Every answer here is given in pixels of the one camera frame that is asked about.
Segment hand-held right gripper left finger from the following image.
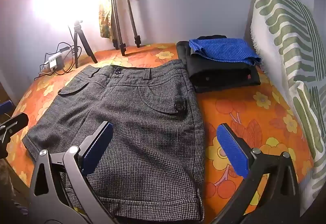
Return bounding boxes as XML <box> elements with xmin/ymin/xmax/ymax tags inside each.
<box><xmin>28</xmin><ymin>121</ymin><xmax>120</xmax><ymax>224</ymax></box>

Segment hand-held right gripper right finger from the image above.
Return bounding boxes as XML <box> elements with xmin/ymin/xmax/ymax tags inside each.
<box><xmin>216</xmin><ymin>123</ymin><xmax>302</xmax><ymax>224</ymax></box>

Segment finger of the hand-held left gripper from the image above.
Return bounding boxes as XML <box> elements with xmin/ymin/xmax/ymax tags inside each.
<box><xmin>0</xmin><ymin>112</ymin><xmax>29</xmax><ymax>161</ymax></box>
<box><xmin>0</xmin><ymin>100</ymin><xmax>13</xmax><ymax>115</ymax></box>

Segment grey houndstooth short pants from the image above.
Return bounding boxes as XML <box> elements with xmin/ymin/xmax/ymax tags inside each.
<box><xmin>22</xmin><ymin>59</ymin><xmax>205</xmax><ymax>222</ymax></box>

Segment orange floral bedspread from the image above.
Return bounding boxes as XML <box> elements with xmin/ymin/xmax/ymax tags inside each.
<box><xmin>5</xmin><ymin>43</ymin><xmax>315</xmax><ymax>224</ymax></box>

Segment black folded garment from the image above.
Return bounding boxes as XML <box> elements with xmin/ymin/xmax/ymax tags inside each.
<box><xmin>176</xmin><ymin>35</ymin><xmax>261</xmax><ymax>94</ymax></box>

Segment small black tripod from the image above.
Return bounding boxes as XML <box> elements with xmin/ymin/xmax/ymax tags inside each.
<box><xmin>67</xmin><ymin>20</ymin><xmax>98</xmax><ymax>69</ymax></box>

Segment blue ribbed folded cloth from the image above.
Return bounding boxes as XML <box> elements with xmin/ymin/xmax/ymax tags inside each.
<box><xmin>188</xmin><ymin>38</ymin><xmax>262</xmax><ymax>66</ymax></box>

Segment white green striped pillow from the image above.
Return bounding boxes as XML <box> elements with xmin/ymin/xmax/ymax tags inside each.
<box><xmin>248</xmin><ymin>0</ymin><xmax>326</xmax><ymax>217</ymax></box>

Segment white power strip with cables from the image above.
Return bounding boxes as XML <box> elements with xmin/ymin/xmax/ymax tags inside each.
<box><xmin>34</xmin><ymin>42</ymin><xmax>80</xmax><ymax>79</ymax></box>

